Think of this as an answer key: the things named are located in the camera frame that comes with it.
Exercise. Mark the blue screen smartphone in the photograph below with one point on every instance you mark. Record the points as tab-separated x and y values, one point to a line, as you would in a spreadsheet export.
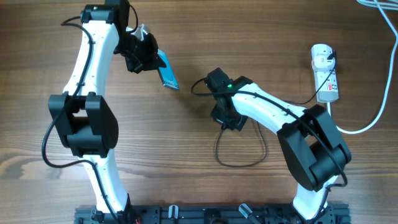
166	74

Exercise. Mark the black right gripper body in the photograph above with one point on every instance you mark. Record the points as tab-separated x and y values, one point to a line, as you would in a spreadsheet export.
230	119

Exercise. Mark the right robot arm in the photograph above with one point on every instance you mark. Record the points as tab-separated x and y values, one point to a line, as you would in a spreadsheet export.
314	150

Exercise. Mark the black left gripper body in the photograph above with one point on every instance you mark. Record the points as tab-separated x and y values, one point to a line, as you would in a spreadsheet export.
139	55

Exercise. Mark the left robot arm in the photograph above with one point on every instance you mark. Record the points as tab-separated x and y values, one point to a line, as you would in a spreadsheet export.
80	114

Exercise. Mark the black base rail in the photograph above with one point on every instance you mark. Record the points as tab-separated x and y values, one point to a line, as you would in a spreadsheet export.
269	213

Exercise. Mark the white power strip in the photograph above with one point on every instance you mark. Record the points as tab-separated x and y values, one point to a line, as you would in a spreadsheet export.
326	85

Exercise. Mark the white charger plug adapter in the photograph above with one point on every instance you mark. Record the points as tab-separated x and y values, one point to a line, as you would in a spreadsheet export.
321	63

